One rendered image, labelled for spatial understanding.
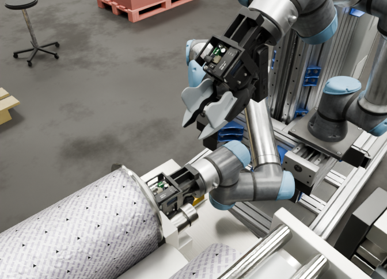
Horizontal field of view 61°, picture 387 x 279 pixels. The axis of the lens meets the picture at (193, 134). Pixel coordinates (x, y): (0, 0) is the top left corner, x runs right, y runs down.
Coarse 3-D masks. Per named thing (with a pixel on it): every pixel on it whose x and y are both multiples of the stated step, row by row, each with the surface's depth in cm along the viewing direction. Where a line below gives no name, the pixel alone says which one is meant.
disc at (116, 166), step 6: (114, 168) 54; (120, 168) 51; (126, 168) 50; (126, 174) 50; (132, 174) 49; (132, 180) 49; (138, 186) 48; (144, 192) 48; (144, 198) 49; (150, 204) 48; (150, 210) 49; (156, 216) 48; (156, 222) 49; (162, 234) 50
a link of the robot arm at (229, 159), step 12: (228, 144) 80; (240, 144) 80; (204, 156) 78; (216, 156) 76; (228, 156) 77; (240, 156) 78; (216, 168) 75; (228, 168) 76; (240, 168) 79; (228, 180) 79
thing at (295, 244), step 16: (272, 224) 29; (288, 224) 28; (304, 224) 28; (272, 240) 27; (288, 240) 27; (304, 240) 27; (320, 240) 26; (240, 256) 28; (256, 256) 26; (272, 256) 28; (304, 256) 28; (320, 256) 26; (336, 256) 25; (224, 272) 25; (240, 272) 25; (256, 272) 27; (272, 272) 27; (288, 272) 27; (304, 272) 25; (320, 272) 25; (336, 272) 25; (352, 272) 25
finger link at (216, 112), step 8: (224, 96) 53; (232, 96) 54; (216, 104) 52; (224, 104) 54; (232, 104) 54; (208, 112) 51; (216, 112) 53; (224, 112) 54; (208, 120) 53; (216, 120) 54; (224, 120) 54; (208, 128) 55; (216, 128) 54; (200, 136) 55
